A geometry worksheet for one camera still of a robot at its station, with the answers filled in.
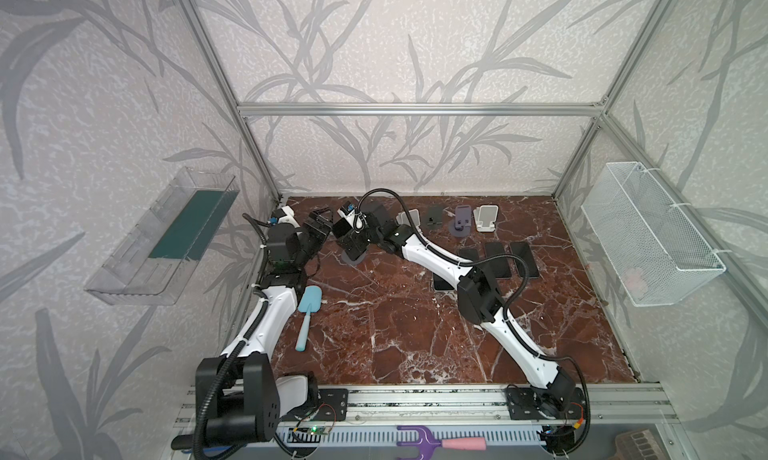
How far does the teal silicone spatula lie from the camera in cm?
84

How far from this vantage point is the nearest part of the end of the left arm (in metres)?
0.61

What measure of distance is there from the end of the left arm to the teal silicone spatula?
214 mm
